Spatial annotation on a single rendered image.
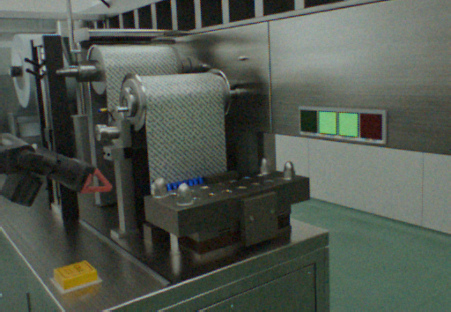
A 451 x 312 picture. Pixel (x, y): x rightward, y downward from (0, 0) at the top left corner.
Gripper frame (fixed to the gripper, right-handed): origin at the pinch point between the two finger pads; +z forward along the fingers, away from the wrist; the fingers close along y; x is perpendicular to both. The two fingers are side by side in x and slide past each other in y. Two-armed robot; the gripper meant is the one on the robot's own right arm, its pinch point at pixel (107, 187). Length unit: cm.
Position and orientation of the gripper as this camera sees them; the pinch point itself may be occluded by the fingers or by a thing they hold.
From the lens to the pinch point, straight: 112.0
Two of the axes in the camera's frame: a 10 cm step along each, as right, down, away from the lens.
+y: 5.9, 1.0, -8.0
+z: 7.1, 4.0, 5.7
